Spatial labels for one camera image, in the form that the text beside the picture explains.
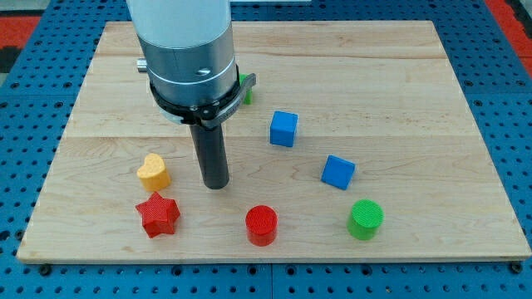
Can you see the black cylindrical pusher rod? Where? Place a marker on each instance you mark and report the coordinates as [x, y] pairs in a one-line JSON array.
[[210, 151]]

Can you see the wooden board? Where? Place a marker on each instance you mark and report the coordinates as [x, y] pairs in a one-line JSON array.
[[382, 95]]

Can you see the blue cube block upper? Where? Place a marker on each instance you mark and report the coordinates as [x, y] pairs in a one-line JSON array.
[[283, 128]]

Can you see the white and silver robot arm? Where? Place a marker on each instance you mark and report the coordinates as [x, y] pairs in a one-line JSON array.
[[188, 49]]

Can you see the black clamp ring mount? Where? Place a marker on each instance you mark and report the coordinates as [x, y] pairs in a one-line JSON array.
[[211, 115]]

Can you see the blue cube block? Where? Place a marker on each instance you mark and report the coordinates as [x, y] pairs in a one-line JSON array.
[[338, 172], [283, 128]]

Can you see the red cylinder block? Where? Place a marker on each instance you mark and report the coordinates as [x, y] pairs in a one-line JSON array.
[[262, 225]]

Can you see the red star block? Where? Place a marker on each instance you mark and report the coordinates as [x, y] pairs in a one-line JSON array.
[[158, 215]]

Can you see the green cylinder block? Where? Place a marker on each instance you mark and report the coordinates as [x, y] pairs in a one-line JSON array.
[[365, 218]]

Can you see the yellow heart block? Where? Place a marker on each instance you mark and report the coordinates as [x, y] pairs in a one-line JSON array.
[[153, 174]]

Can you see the blue cube block lower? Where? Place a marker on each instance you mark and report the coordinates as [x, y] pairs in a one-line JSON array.
[[338, 172]]

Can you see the green block behind arm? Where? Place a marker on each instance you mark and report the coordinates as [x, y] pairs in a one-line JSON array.
[[248, 96]]

